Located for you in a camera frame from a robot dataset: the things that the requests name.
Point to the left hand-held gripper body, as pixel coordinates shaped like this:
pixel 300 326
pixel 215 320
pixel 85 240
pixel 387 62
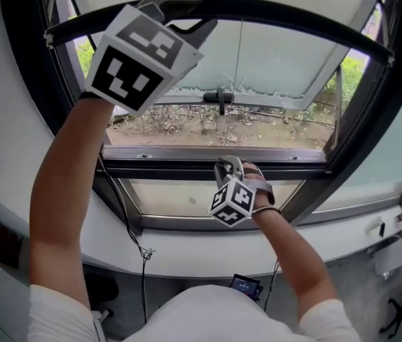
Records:
pixel 133 66

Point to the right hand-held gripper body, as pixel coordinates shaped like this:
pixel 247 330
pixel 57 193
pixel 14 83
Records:
pixel 233 201

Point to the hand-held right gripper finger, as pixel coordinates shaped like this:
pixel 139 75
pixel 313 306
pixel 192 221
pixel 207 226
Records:
pixel 221 169
pixel 234 164

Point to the black roller blind bar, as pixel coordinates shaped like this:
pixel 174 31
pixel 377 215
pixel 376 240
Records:
pixel 276 13

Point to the person's right forearm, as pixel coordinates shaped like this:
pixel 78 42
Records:
pixel 293 262

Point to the person's left forearm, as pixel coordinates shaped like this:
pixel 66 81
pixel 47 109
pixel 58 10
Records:
pixel 58 208

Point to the person's right hand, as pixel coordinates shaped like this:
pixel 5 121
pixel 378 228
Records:
pixel 261 191

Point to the white window sill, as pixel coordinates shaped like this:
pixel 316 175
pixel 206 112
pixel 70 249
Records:
pixel 194 251

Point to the frosted glass window sash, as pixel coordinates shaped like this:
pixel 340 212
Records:
pixel 276 62

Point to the small black screen device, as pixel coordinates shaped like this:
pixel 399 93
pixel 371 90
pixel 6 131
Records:
pixel 245 286

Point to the person's white shirt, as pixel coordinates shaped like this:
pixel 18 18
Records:
pixel 204 319

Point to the white paper roll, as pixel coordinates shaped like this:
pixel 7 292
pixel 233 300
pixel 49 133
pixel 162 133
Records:
pixel 372 224

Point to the small black box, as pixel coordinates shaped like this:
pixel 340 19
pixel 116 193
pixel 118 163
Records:
pixel 382 230

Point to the pale green roller blind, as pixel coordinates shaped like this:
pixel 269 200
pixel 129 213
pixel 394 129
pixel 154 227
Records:
pixel 393 169

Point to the white desk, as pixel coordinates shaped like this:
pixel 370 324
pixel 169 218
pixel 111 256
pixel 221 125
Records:
pixel 400 255

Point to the white cabinet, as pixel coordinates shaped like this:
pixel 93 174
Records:
pixel 1 305

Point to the black window frame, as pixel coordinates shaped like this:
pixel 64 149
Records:
pixel 382 119

